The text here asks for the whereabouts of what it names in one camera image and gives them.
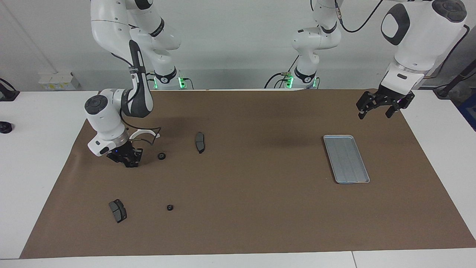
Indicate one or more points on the black round knob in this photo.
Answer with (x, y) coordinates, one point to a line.
(5, 127)

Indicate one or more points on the dark grey brake pad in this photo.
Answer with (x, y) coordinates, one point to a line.
(118, 210)
(200, 142)

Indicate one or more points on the white curved plastic bracket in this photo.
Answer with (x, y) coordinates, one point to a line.
(147, 132)

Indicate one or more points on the large brown table mat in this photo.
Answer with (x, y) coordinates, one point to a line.
(253, 193)

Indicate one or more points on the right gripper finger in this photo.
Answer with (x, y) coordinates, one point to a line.
(138, 156)
(129, 162)

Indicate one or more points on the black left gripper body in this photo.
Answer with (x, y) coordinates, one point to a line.
(386, 98)

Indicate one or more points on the black clamp mount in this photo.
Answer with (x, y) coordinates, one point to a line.
(7, 93)

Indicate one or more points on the black pole stand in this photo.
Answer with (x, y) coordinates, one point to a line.
(455, 80)

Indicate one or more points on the white wall outlet box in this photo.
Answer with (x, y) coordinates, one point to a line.
(58, 81)

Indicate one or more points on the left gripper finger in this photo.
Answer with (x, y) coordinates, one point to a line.
(363, 112)
(391, 111)

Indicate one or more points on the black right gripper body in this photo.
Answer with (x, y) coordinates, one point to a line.
(124, 153)

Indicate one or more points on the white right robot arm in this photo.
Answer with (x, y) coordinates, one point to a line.
(108, 26)

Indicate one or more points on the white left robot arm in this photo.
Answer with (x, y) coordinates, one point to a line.
(412, 41)

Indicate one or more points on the silver metal compartment tray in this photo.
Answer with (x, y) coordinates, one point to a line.
(346, 159)

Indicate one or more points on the blue box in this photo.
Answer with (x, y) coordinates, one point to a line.
(469, 111)

